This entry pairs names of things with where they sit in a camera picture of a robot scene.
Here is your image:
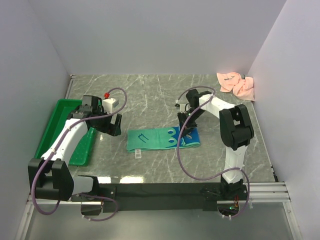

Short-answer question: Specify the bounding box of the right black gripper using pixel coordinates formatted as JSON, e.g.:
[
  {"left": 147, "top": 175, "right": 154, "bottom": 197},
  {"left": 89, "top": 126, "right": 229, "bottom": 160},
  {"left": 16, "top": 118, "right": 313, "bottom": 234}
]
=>
[{"left": 177, "top": 108, "right": 205, "bottom": 139}]

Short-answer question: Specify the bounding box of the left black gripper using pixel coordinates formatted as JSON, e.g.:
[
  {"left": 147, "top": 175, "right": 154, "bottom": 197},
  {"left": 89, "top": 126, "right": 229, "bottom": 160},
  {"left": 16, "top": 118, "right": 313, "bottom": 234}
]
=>
[{"left": 92, "top": 106, "right": 122, "bottom": 136}]

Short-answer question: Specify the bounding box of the blue green crocodile towel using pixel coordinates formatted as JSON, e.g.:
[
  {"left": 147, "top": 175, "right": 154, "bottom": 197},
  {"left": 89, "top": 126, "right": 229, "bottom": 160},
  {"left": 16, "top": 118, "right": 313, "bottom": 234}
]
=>
[{"left": 126, "top": 126, "right": 201, "bottom": 153}]

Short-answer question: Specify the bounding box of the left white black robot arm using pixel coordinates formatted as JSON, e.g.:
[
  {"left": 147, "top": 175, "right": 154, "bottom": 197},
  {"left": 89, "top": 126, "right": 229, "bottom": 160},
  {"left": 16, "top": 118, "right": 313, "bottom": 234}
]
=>
[{"left": 28, "top": 93, "right": 122, "bottom": 201}]

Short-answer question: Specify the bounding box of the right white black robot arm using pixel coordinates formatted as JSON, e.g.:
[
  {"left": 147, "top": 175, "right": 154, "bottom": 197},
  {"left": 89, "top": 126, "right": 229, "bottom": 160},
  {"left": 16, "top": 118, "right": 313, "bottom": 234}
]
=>
[{"left": 175, "top": 86, "right": 255, "bottom": 200}]

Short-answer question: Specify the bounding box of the green plastic tray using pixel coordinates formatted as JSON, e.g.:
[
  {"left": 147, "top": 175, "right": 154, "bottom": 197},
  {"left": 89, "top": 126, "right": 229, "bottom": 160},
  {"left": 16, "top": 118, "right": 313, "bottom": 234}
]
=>
[{"left": 34, "top": 99, "right": 97, "bottom": 167}]

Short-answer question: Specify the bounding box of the pink crumpled towel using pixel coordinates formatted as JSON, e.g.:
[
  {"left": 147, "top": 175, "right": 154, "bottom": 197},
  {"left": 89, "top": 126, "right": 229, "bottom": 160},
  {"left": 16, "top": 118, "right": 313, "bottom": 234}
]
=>
[{"left": 216, "top": 72, "right": 255, "bottom": 102}]

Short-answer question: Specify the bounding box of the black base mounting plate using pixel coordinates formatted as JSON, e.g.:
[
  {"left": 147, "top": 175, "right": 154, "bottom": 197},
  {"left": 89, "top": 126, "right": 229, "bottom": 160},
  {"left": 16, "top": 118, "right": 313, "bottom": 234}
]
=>
[{"left": 71, "top": 182, "right": 250, "bottom": 213}]

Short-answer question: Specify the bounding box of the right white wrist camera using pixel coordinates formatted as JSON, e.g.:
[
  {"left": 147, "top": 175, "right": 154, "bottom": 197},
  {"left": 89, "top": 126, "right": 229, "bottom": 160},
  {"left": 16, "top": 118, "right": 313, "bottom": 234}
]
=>
[{"left": 174, "top": 99, "right": 190, "bottom": 113}]

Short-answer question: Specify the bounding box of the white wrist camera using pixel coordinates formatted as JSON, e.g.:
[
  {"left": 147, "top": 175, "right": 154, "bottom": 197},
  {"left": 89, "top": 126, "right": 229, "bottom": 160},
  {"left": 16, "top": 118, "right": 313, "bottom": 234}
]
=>
[
  {"left": 174, "top": 99, "right": 190, "bottom": 113},
  {"left": 102, "top": 92, "right": 119, "bottom": 114}
]

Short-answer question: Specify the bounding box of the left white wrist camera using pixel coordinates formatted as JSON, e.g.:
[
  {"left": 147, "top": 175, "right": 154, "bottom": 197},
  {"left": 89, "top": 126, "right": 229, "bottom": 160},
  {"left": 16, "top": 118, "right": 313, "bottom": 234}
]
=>
[{"left": 102, "top": 92, "right": 119, "bottom": 114}]

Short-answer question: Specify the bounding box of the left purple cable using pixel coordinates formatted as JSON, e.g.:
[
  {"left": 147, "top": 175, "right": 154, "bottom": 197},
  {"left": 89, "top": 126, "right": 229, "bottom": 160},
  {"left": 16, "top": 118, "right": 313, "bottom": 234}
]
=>
[{"left": 29, "top": 87, "right": 128, "bottom": 222}]

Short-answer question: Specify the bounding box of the purple cable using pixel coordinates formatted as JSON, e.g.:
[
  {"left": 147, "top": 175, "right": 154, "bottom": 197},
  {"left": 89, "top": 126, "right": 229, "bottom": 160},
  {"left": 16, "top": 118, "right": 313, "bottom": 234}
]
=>
[
  {"left": 29, "top": 87, "right": 128, "bottom": 222},
  {"left": 176, "top": 86, "right": 251, "bottom": 219}
]

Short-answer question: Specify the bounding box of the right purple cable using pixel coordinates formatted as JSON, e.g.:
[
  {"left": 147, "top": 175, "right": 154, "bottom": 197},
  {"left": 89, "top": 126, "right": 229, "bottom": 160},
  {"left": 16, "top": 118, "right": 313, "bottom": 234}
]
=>
[{"left": 176, "top": 86, "right": 251, "bottom": 219}]

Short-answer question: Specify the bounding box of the aluminium rail frame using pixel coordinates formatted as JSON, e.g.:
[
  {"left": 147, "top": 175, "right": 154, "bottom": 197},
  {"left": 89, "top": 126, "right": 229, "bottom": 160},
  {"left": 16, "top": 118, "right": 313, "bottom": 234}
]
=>
[{"left": 14, "top": 74, "right": 302, "bottom": 240}]

